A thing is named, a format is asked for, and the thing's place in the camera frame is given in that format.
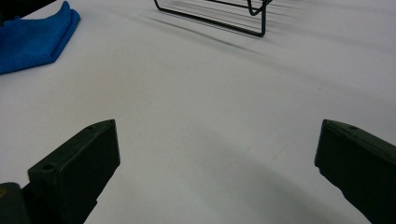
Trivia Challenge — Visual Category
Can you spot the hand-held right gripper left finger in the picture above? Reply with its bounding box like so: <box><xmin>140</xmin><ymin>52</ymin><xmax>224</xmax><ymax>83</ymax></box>
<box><xmin>27</xmin><ymin>119</ymin><xmax>121</xmax><ymax>224</ymax></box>

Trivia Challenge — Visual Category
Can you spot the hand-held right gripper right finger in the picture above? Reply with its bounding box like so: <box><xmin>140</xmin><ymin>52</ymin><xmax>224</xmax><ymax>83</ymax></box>
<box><xmin>314</xmin><ymin>119</ymin><xmax>396</xmax><ymax>224</ymax></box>

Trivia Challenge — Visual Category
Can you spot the blue cloth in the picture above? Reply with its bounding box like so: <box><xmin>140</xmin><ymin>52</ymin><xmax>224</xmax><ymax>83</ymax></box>
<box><xmin>0</xmin><ymin>0</ymin><xmax>82</xmax><ymax>76</ymax></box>

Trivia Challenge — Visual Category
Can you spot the black wire rack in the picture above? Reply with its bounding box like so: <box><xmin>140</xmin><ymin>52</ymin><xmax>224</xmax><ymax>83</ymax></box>
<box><xmin>153</xmin><ymin>0</ymin><xmax>274</xmax><ymax>38</ymax></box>

